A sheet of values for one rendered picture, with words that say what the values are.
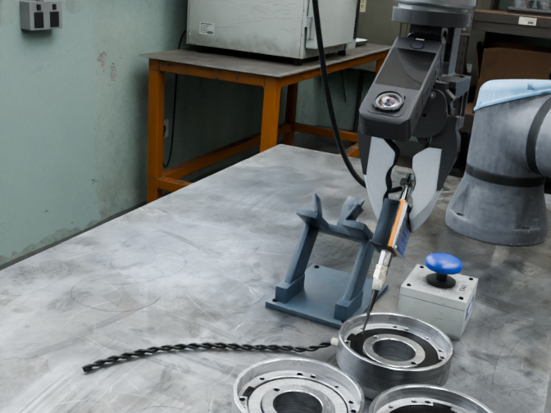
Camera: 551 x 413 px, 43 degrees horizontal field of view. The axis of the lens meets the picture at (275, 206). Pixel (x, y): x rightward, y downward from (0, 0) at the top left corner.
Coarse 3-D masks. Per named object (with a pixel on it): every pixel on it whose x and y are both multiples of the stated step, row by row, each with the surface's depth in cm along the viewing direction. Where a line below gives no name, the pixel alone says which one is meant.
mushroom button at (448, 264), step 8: (432, 256) 75; (440, 256) 75; (448, 256) 75; (432, 264) 74; (440, 264) 74; (448, 264) 74; (456, 264) 74; (440, 272) 73; (448, 272) 73; (456, 272) 74; (440, 280) 75
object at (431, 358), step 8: (376, 328) 68; (384, 328) 68; (352, 336) 67; (360, 336) 67; (368, 336) 67; (408, 336) 67; (416, 336) 67; (352, 344) 65; (360, 344) 65; (424, 344) 66; (360, 352) 64; (432, 352) 65; (424, 360) 63; (432, 360) 64; (440, 360) 64
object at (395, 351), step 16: (352, 320) 67; (368, 320) 69; (384, 320) 69; (400, 320) 69; (416, 320) 68; (384, 336) 67; (400, 336) 67; (432, 336) 67; (352, 352) 61; (368, 352) 64; (384, 352) 67; (400, 352) 67; (416, 352) 64; (448, 352) 64; (352, 368) 62; (368, 368) 60; (384, 368) 60; (400, 368) 59; (416, 368) 60; (432, 368) 60; (448, 368) 62; (368, 384) 61; (384, 384) 60; (400, 384) 60; (432, 384) 61
